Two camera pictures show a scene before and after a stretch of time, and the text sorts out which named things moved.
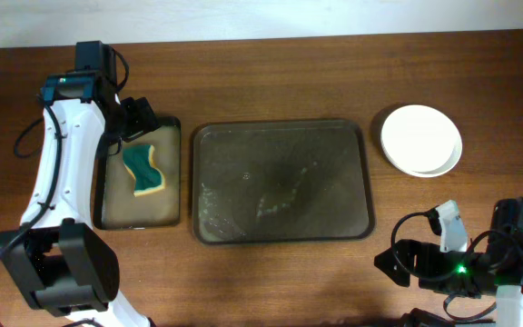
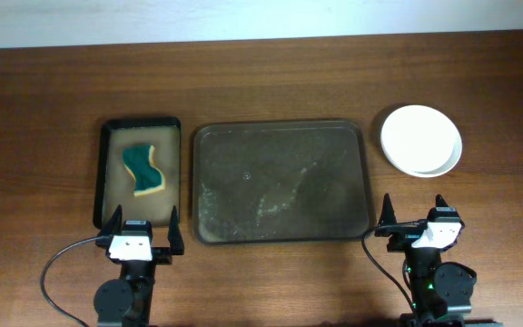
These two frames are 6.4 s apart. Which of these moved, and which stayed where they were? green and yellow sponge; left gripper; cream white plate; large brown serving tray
Moved: left gripper
Stayed: large brown serving tray; green and yellow sponge; cream white plate
